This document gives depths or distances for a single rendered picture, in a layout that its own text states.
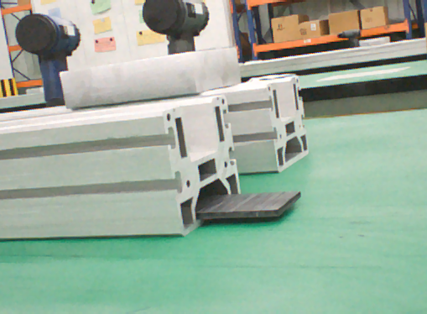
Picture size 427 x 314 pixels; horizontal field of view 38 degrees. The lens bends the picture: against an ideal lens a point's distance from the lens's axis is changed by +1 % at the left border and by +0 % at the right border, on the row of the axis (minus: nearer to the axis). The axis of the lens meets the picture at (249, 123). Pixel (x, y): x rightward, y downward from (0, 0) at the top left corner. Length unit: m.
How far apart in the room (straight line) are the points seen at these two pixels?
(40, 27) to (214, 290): 0.67
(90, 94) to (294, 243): 0.36
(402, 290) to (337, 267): 0.05
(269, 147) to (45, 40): 0.45
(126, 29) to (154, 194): 3.59
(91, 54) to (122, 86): 3.55
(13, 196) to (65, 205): 0.06
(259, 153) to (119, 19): 3.47
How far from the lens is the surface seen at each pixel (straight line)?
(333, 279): 0.31
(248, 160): 0.59
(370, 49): 3.86
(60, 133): 0.45
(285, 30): 10.81
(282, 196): 0.44
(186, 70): 0.60
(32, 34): 0.93
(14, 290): 0.39
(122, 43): 4.02
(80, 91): 0.67
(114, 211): 0.44
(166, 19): 0.84
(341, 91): 1.87
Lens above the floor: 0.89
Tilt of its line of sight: 6 degrees down
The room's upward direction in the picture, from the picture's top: 8 degrees counter-clockwise
